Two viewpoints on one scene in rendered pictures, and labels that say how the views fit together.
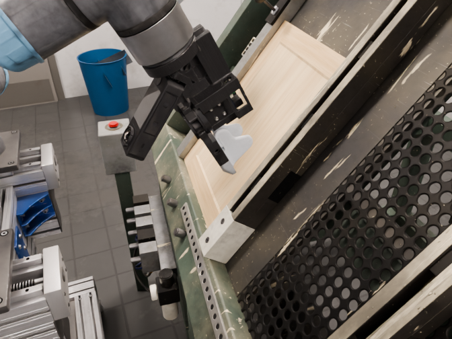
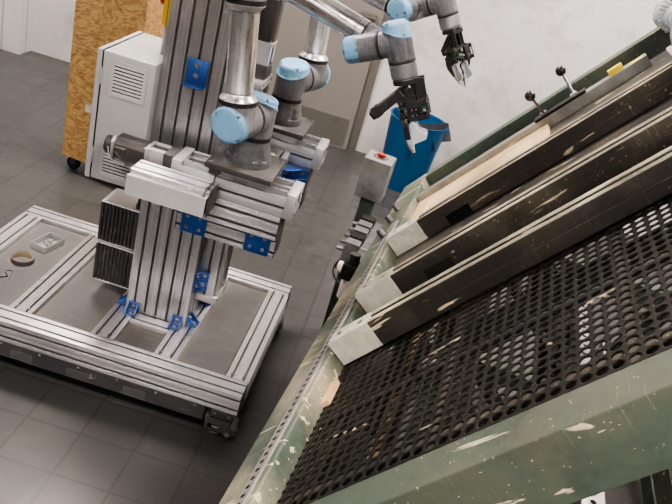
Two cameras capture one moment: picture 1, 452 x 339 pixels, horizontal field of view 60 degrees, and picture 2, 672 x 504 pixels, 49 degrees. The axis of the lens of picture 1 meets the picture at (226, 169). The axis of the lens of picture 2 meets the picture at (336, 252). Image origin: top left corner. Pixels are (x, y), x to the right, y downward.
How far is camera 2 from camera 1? 1.64 m
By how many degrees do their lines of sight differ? 22
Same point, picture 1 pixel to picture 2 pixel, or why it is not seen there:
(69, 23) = (373, 53)
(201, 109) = (406, 107)
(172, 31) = (406, 70)
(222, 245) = (401, 237)
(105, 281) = (296, 312)
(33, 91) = (327, 126)
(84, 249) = (292, 281)
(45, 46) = (362, 58)
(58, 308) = (288, 210)
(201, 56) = (416, 85)
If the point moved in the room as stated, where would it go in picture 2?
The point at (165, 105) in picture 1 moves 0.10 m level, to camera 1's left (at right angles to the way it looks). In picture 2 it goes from (393, 99) to (363, 86)
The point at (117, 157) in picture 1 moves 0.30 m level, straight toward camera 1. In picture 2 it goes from (369, 183) to (355, 208)
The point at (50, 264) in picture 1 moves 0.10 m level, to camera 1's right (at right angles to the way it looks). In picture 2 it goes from (296, 187) to (321, 199)
